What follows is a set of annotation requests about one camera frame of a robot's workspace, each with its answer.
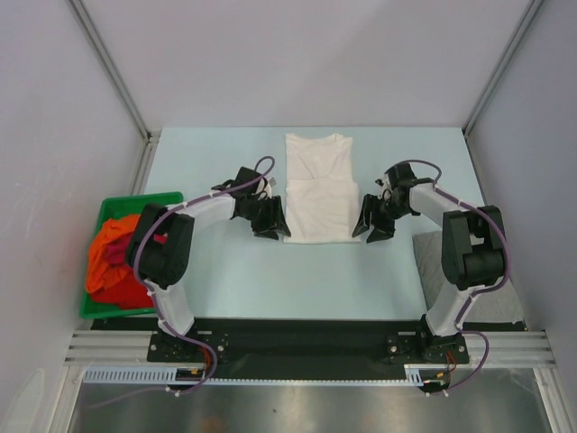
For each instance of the aluminium frame rail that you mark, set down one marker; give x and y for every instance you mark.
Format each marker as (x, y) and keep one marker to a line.
(94, 347)

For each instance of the orange t-shirt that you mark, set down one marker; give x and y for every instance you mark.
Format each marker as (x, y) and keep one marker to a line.
(110, 230)

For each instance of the right corner aluminium post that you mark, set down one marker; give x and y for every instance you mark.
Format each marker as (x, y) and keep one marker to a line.
(522, 28)

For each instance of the green plastic bin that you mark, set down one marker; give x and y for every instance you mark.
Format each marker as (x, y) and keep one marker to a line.
(116, 208)

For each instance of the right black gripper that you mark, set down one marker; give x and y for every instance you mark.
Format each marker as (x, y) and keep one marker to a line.
(383, 230)

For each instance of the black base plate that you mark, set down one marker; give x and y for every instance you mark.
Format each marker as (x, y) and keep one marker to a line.
(296, 348)

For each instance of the magenta t-shirt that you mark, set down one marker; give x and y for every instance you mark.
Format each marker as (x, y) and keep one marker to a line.
(115, 252)

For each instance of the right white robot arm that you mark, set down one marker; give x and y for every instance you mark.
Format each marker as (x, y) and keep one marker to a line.
(474, 256)

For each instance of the corner aluminium post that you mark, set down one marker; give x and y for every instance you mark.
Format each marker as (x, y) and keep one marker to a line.
(97, 44)
(522, 28)

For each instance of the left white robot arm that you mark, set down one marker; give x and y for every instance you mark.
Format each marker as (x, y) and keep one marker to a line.
(160, 247)

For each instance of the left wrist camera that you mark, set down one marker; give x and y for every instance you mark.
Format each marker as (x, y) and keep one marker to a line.
(265, 188)

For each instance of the white printed t-shirt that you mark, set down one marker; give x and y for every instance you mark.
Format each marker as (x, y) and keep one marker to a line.
(322, 198)

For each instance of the left corner aluminium post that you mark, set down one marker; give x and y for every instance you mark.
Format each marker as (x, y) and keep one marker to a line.
(97, 44)

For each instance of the white slotted cable duct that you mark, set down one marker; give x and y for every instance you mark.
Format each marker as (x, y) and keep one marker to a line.
(186, 377)

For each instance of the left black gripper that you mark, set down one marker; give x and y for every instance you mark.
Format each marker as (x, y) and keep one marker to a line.
(274, 222)

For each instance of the red t-shirt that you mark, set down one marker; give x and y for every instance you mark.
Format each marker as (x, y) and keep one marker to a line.
(117, 286)

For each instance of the folded grey t-shirt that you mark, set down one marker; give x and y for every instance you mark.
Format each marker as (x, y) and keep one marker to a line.
(501, 306)

